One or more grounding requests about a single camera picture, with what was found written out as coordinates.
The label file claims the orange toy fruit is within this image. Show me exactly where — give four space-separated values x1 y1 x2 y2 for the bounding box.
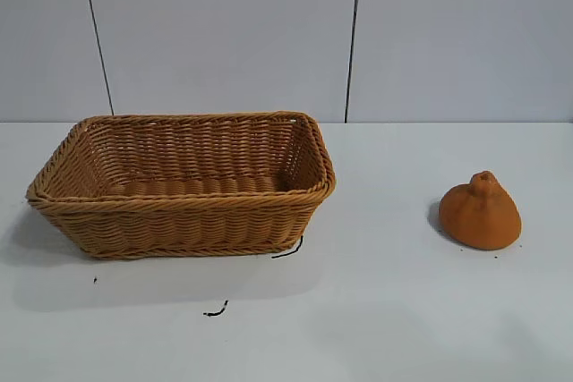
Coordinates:
438 170 524 250

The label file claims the brown woven wicker basket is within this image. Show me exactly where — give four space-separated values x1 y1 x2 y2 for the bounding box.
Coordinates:
25 109 338 260

